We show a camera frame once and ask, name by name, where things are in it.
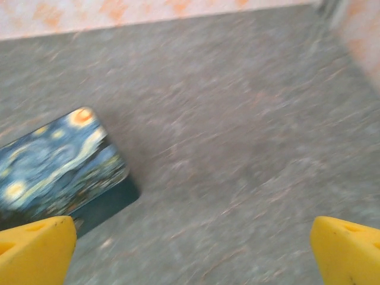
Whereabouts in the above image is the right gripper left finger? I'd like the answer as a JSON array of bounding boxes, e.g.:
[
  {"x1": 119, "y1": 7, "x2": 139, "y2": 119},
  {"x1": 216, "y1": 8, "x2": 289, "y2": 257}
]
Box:
[{"x1": 0, "y1": 216, "x2": 78, "y2": 285}]

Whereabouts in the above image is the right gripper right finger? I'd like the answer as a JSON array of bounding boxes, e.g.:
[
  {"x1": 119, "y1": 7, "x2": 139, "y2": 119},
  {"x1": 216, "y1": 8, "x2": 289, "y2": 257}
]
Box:
[{"x1": 309, "y1": 216, "x2": 380, "y2": 285}]

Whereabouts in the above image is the starry night painted box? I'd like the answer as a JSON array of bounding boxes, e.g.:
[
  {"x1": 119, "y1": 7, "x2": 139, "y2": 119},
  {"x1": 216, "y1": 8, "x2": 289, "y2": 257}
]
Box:
[{"x1": 0, "y1": 106, "x2": 141, "y2": 240}]

